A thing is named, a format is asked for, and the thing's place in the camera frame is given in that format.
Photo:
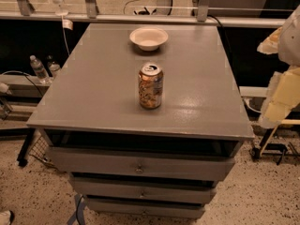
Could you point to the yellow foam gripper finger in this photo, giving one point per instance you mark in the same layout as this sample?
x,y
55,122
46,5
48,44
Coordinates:
x,y
270,44
283,94

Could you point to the orange soda can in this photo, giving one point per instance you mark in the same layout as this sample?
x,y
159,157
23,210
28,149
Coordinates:
x,y
150,85

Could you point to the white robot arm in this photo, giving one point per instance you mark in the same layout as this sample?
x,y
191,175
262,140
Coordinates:
x,y
289,40

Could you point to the top grey drawer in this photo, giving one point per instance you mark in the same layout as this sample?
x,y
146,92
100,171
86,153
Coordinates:
x,y
140,164

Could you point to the grey drawer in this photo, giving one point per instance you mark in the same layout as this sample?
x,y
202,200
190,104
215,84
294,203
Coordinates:
x,y
140,164
144,208
142,191

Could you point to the white paper bowl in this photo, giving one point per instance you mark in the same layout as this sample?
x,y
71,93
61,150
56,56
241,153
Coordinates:
x,y
148,38

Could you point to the middle grey drawer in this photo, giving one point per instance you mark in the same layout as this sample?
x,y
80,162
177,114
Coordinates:
x,y
142,191

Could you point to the grey drawer cabinet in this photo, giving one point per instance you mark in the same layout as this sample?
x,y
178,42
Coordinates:
x,y
94,101

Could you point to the bottom grey drawer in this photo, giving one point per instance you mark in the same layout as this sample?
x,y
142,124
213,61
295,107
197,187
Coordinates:
x,y
144,208

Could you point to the clear water bottle right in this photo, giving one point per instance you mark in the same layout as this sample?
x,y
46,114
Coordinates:
x,y
53,66

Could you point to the clear water bottle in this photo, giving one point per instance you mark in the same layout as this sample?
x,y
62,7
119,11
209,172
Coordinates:
x,y
53,66
39,70

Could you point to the clear water bottle left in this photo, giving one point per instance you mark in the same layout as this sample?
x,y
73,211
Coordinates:
x,y
39,70

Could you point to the white shoe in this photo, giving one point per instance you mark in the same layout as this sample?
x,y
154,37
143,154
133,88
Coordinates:
x,y
6,217

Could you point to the wire mesh basket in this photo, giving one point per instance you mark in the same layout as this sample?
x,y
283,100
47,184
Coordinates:
x,y
38,151

